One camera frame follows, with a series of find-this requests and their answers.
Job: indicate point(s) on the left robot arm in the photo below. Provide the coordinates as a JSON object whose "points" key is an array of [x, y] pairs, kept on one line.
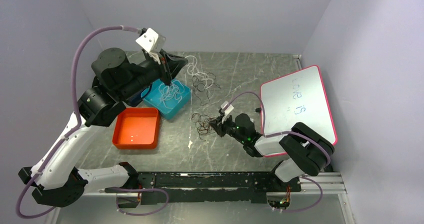
{"points": [[118, 84]]}

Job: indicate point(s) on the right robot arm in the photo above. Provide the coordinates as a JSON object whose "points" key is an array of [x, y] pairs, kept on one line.
{"points": [[308, 152]]}

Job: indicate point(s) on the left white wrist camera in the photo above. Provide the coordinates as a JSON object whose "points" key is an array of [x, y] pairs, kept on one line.
{"points": [[151, 42]]}

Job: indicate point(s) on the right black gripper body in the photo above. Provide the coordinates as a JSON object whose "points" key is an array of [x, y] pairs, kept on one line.
{"points": [[228, 127]]}

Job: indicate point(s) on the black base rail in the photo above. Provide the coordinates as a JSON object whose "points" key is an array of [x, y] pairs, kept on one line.
{"points": [[196, 187]]}

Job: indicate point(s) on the pink framed whiteboard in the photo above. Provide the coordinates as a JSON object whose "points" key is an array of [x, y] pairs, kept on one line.
{"points": [[297, 97]]}

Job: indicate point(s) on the navy blue tray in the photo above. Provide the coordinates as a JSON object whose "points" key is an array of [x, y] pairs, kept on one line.
{"points": [[136, 98]]}

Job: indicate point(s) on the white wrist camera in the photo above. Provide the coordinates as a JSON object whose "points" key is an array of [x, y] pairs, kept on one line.
{"points": [[225, 110], [151, 42]]}

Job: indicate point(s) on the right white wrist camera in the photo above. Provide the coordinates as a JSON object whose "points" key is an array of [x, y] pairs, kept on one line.
{"points": [[225, 110]]}

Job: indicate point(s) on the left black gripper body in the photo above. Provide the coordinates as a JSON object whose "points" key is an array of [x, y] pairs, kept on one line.
{"points": [[161, 69]]}

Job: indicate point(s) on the orange tray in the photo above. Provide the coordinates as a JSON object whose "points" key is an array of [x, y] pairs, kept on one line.
{"points": [[137, 128]]}

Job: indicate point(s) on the teal tray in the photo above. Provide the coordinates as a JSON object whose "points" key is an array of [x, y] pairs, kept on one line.
{"points": [[169, 100]]}

